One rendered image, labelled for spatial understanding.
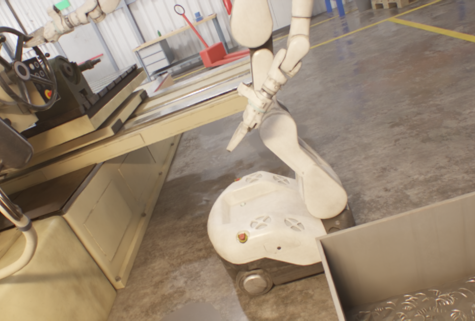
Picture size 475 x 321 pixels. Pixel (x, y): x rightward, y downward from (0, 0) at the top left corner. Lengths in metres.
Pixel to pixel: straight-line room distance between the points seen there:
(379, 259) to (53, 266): 1.42
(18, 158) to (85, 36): 8.64
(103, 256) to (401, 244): 1.62
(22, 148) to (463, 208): 1.17
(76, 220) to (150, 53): 6.53
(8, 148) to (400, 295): 1.19
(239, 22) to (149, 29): 7.85
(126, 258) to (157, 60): 6.37
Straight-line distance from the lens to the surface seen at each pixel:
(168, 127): 2.20
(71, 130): 2.20
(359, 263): 1.14
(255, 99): 1.21
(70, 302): 1.94
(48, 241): 1.89
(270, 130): 1.41
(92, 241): 2.16
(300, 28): 1.19
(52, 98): 1.78
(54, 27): 1.75
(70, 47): 9.77
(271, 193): 1.79
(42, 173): 2.66
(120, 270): 2.32
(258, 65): 1.39
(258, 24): 1.32
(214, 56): 7.26
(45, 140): 2.31
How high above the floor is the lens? 1.25
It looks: 24 degrees down
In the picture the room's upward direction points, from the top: 24 degrees counter-clockwise
